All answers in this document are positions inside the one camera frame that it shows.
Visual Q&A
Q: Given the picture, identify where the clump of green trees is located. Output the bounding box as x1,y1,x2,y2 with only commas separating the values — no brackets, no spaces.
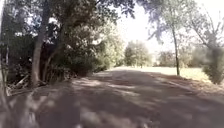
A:
123,40,153,68

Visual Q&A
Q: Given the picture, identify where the grey asphalt path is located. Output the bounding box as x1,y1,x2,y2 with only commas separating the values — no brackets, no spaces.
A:
0,66,224,128

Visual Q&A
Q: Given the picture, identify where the wood of trees and bushes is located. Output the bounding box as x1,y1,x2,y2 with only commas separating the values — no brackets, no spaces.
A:
0,0,126,92

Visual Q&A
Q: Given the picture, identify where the row of hazy trees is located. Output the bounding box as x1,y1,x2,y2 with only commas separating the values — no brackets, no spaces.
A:
156,46,208,68

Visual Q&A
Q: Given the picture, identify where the slender tall tree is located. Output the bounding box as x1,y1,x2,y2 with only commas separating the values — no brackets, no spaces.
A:
139,0,201,77

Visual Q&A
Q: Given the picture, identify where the pale green grass field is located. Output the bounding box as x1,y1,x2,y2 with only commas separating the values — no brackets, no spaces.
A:
133,65,214,83

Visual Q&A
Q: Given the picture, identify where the brown dirt verge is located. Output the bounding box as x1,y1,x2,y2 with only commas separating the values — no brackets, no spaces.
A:
149,72,224,98

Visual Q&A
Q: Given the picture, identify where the bushy tree with bare branches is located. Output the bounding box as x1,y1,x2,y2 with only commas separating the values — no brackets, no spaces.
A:
189,9,224,85

